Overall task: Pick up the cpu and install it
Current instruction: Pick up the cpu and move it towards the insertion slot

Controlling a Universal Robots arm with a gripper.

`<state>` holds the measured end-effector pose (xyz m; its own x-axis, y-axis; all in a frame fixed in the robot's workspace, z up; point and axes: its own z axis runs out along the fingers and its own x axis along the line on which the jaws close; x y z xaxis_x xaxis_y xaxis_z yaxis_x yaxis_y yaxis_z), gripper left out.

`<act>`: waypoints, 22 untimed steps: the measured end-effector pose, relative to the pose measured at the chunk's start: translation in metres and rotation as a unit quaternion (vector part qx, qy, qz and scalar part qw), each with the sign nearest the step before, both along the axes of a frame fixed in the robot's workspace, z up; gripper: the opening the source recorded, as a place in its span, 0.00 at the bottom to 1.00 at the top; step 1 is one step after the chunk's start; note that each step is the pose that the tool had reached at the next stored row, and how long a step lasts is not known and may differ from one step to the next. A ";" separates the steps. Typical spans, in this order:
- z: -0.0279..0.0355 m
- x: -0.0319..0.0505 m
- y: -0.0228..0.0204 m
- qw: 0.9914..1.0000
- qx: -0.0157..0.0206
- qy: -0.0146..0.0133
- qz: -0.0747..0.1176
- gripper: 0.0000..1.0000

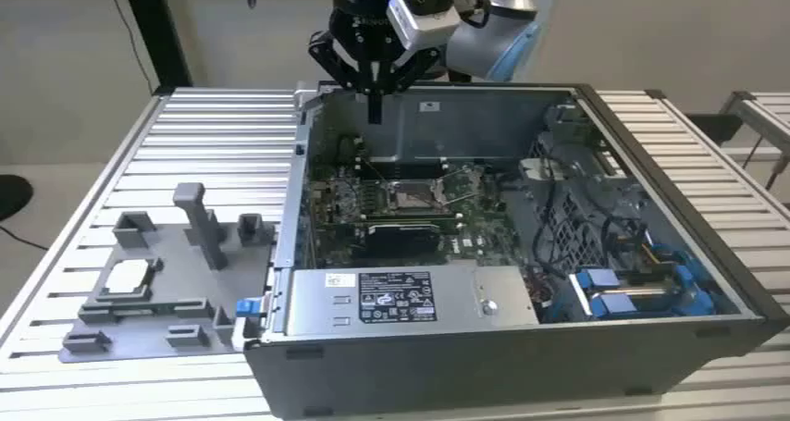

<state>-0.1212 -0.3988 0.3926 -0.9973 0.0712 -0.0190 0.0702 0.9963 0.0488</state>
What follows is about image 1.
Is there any silver CPU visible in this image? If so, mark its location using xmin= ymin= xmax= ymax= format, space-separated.
xmin=101 ymin=258 xmax=154 ymax=297

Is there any black floor cable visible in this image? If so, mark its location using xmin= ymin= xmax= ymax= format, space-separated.
xmin=0 ymin=224 xmax=49 ymax=251

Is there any CPU socket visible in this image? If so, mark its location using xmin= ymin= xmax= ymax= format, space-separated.
xmin=383 ymin=179 xmax=444 ymax=213

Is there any open grey PC case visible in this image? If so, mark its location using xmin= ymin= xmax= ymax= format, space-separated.
xmin=242 ymin=80 xmax=790 ymax=417

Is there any grey metal drive cage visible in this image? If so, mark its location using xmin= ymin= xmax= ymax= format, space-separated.
xmin=500 ymin=131 xmax=650 ymax=274

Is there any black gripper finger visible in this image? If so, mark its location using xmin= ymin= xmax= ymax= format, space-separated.
xmin=307 ymin=31 xmax=376 ymax=125
xmin=375 ymin=45 xmax=443 ymax=125

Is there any green motherboard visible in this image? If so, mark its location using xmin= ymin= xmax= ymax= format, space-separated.
xmin=303 ymin=159 xmax=527 ymax=270

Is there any thin black wall cable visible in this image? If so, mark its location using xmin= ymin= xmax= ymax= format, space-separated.
xmin=105 ymin=0 xmax=156 ymax=93

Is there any green RAM stick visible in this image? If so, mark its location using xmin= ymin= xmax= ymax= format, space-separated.
xmin=108 ymin=303 xmax=208 ymax=314

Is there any metal slat side table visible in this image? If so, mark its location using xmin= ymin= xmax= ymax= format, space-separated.
xmin=717 ymin=90 xmax=790 ymax=192

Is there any black graphics card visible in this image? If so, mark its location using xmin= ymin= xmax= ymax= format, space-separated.
xmin=363 ymin=223 xmax=443 ymax=259

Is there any black vertical frame post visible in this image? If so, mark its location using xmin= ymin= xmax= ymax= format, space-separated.
xmin=119 ymin=0 xmax=196 ymax=96

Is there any black power cable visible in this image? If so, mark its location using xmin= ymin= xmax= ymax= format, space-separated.
xmin=530 ymin=141 xmax=601 ymax=274

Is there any white black camera box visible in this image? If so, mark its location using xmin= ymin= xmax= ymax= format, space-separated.
xmin=386 ymin=0 xmax=463 ymax=52

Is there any blue disk bay bracket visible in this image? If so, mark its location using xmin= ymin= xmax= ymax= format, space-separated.
xmin=670 ymin=252 xmax=717 ymax=318

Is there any blue disk carrier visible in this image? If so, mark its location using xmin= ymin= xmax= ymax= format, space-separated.
xmin=589 ymin=293 xmax=638 ymax=319
xmin=577 ymin=266 xmax=622 ymax=291

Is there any silver power supply unit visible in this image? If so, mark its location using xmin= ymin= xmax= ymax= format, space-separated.
xmin=284 ymin=266 xmax=542 ymax=339

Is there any grey plastic parts rack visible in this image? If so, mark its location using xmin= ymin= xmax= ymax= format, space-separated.
xmin=57 ymin=182 xmax=279 ymax=365

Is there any black round chair base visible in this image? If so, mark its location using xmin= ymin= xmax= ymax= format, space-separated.
xmin=0 ymin=174 xmax=35 ymax=222

